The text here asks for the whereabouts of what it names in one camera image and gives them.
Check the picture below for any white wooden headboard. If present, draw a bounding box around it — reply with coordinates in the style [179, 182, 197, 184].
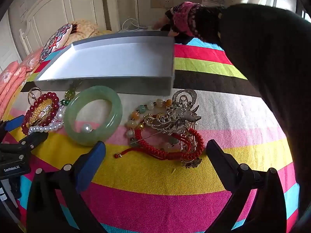
[8, 0, 117, 54]

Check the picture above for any red woven cord bracelet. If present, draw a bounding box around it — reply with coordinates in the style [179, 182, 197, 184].
[114, 127, 205, 161]

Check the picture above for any wall socket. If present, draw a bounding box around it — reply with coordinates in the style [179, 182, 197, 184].
[151, 0, 174, 8]

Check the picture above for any green jade bangle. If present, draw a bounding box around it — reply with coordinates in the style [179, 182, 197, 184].
[64, 85, 122, 146]

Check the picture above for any grey cardboard box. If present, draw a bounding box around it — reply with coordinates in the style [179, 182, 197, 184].
[34, 31, 175, 95]

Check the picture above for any white pearl bracelet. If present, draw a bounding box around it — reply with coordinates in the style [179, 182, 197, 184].
[28, 105, 66, 136]

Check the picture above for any white cable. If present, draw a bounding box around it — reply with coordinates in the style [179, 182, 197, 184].
[121, 18, 151, 32]

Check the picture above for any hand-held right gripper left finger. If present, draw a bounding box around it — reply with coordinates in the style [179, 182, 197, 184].
[26, 141, 107, 233]

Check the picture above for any patterned pillow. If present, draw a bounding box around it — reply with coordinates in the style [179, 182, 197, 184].
[39, 23, 73, 61]

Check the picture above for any pearl earring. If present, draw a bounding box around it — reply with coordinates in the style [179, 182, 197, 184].
[81, 123, 95, 134]

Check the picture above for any small gold brooch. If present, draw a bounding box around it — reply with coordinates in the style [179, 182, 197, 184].
[178, 136, 203, 169]

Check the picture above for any silver gold phoenix brooch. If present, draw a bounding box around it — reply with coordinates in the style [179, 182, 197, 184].
[143, 89, 202, 136]

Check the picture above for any red bead bracelet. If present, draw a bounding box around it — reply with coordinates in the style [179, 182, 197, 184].
[21, 92, 60, 136]

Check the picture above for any gold bangle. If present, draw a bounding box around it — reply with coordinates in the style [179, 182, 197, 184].
[29, 99, 53, 127]

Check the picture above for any beige floral quilt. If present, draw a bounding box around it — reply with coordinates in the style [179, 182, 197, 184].
[70, 21, 114, 40]

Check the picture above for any metal openwork ring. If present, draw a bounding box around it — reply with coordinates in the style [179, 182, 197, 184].
[27, 87, 42, 103]

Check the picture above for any thin metal pole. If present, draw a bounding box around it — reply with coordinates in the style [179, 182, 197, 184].
[134, 0, 140, 28]

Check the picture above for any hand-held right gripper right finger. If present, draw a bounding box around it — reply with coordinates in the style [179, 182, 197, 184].
[206, 139, 287, 233]

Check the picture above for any peach floral quilt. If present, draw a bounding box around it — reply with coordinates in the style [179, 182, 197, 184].
[0, 47, 45, 119]

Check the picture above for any striped colourful blanket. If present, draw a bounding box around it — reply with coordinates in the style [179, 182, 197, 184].
[5, 37, 299, 233]

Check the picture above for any multicolour agate bead bracelet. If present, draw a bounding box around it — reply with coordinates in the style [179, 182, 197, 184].
[125, 98, 174, 152]

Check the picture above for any white wardrobe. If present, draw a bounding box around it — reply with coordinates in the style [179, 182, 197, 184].
[0, 11, 23, 71]

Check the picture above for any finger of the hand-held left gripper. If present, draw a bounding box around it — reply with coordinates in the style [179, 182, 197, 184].
[0, 115, 25, 136]
[15, 131, 49, 154]

